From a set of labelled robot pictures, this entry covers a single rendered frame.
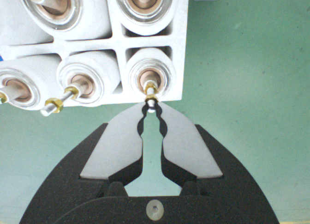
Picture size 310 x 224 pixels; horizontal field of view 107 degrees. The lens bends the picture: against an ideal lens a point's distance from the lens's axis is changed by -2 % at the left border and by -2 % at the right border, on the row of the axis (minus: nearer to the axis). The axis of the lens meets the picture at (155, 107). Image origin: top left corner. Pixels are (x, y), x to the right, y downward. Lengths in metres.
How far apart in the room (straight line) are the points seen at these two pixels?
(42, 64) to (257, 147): 0.98
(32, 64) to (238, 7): 0.55
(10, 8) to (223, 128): 0.74
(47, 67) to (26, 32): 0.06
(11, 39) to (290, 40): 0.75
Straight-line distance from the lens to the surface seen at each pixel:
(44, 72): 0.30
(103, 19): 0.27
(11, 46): 0.40
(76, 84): 0.22
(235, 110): 0.66
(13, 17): 0.29
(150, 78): 0.19
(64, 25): 0.23
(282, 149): 1.07
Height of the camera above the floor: 0.45
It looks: 60 degrees down
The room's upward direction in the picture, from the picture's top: 176 degrees clockwise
